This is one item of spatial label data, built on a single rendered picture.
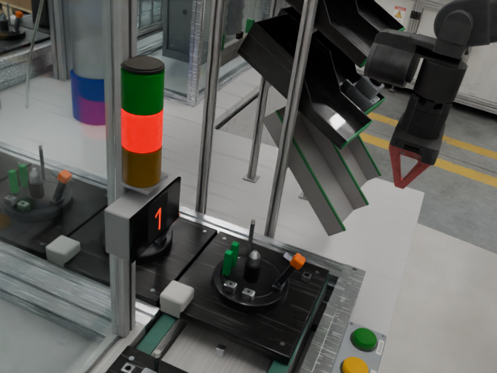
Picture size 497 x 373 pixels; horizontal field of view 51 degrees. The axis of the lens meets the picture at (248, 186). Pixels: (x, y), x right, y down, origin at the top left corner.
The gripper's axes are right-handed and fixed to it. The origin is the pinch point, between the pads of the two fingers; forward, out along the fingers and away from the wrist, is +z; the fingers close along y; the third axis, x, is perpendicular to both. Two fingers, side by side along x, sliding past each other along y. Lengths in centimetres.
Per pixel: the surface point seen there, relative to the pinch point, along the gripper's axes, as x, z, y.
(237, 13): -77, 13, -110
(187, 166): -58, 40, -42
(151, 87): -29.1, -14.8, 25.7
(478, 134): 44, 123, -353
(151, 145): -28.8, -7.4, 25.6
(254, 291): -16.4, 23.8, 9.8
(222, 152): -53, 40, -56
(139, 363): -26.4, 27.6, 29.4
